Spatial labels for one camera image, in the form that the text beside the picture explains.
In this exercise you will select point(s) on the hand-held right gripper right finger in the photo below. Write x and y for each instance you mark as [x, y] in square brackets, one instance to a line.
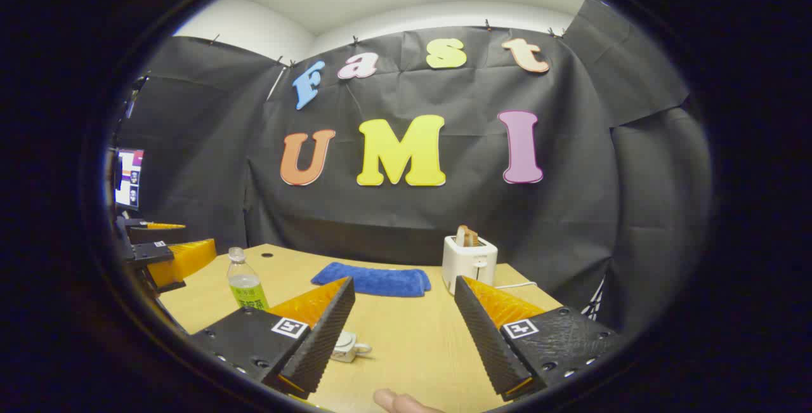
[488, 343]

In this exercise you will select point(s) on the computer monitor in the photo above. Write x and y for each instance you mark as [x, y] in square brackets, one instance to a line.
[130, 178]

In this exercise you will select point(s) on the blue towel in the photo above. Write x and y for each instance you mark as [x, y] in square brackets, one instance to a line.
[374, 280]

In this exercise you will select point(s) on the white toaster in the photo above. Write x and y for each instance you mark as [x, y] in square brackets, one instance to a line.
[466, 267]

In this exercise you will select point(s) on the white teacup lid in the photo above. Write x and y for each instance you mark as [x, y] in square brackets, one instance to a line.
[344, 339]

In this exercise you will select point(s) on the white teacup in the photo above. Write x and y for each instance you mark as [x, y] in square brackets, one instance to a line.
[347, 354]

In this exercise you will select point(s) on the toast bread slice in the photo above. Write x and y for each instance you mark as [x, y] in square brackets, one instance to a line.
[467, 236]

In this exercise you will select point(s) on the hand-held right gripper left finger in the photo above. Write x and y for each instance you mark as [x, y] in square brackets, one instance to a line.
[317, 343]

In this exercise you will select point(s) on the green label water bottle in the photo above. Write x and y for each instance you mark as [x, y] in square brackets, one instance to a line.
[246, 286]

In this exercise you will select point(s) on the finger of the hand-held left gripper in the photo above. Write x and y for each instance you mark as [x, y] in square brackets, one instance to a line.
[184, 257]
[136, 229]

